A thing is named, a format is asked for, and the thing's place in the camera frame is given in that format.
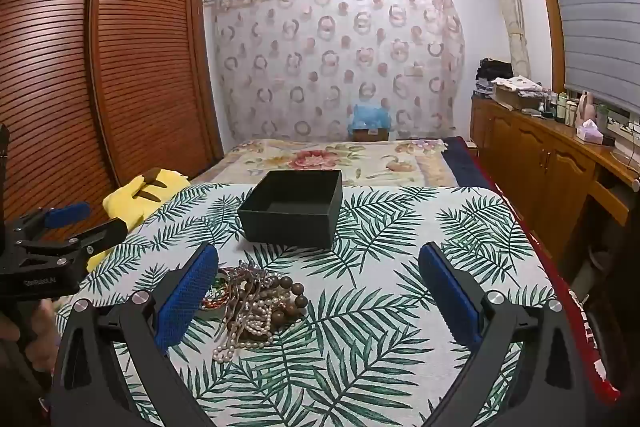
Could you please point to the person's left forearm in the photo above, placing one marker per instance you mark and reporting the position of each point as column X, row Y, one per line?
column 20, row 387

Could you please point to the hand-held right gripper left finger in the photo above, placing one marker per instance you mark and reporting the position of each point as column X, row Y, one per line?
column 185, row 297

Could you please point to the cardboard box with floral cloth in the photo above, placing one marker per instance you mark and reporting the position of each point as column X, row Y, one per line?
column 515, row 94

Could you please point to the person's left hand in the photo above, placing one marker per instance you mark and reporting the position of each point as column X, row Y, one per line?
column 9, row 332

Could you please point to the brown slatted wooden wardrobe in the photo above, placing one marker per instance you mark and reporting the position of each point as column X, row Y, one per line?
column 135, row 57

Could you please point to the row of cosmetic bottles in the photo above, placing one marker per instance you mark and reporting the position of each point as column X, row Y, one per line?
column 562, row 109

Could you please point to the blue plastic bag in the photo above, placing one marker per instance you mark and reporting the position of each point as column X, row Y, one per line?
column 370, row 114

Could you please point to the green leaf print tablecloth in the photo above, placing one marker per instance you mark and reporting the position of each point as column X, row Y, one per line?
column 390, row 332

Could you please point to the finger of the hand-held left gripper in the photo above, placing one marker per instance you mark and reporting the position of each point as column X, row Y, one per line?
column 100, row 234
column 67, row 213

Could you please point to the brown wooden side cabinet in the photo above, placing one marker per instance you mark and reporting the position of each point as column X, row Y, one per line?
column 540, row 157

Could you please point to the circle pattern curtain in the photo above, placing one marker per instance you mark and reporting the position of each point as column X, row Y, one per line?
column 325, row 57

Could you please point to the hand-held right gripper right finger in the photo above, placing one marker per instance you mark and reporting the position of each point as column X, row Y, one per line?
column 450, row 292

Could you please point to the small brown cardboard box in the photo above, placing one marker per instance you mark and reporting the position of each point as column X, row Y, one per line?
column 370, row 134

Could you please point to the stack of dark folded clothes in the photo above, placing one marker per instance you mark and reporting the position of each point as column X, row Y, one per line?
column 492, row 74

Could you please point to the navy blue blanket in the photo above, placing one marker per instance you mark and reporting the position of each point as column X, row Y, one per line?
column 467, row 167

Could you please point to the purple tissue box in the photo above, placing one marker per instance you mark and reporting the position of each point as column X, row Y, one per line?
column 589, row 133

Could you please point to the floral bedspread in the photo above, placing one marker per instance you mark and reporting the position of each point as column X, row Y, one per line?
column 310, row 162

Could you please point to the black cardboard box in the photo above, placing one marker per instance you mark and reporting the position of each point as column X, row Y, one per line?
column 285, row 222

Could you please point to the grey window blind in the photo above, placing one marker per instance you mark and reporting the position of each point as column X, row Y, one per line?
column 590, row 7

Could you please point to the yellow plush pillow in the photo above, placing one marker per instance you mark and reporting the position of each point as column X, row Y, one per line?
column 125, row 202

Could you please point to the wrapped air conditioner pipe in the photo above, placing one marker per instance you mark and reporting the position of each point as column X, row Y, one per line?
column 512, row 7

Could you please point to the white pearl strand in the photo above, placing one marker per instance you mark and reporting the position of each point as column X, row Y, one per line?
column 225, row 349

